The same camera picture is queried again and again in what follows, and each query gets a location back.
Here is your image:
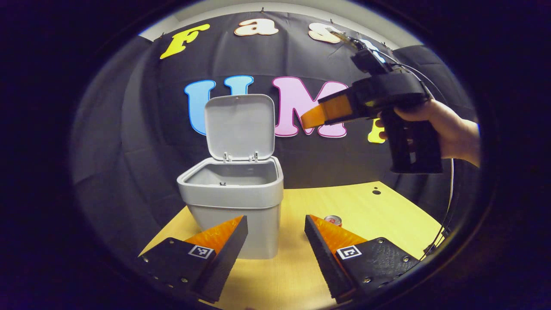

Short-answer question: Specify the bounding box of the wooden desktop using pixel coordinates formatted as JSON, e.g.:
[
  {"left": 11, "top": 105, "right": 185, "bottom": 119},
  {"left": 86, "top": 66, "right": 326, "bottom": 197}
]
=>
[{"left": 140, "top": 181, "right": 444, "bottom": 310}]

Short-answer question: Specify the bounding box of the black backdrop cloth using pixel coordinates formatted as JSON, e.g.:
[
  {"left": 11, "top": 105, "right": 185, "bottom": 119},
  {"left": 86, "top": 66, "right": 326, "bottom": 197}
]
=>
[{"left": 71, "top": 11, "right": 478, "bottom": 267}]

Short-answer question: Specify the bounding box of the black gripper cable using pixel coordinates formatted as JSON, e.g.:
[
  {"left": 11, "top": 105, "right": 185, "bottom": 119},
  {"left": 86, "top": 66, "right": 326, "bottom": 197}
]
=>
[{"left": 379, "top": 60, "right": 455, "bottom": 255}]

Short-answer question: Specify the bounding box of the white desktop garbage bin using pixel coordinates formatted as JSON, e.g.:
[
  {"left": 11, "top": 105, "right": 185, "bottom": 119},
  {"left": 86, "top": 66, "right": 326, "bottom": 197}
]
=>
[{"left": 177, "top": 94, "right": 284, "bottom": 260}]

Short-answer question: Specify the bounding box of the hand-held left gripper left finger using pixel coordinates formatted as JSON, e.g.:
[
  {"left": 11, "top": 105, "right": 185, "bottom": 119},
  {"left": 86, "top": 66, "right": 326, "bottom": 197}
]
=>
[{"left": 138, "top": 215, "right": 249, "bottom": 303}]

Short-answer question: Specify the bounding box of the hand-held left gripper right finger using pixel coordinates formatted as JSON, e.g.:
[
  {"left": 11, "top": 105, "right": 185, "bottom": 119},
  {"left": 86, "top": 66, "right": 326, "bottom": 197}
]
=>
[{"left": 304, "top": 214, "right": 420, "bottom": 302}]

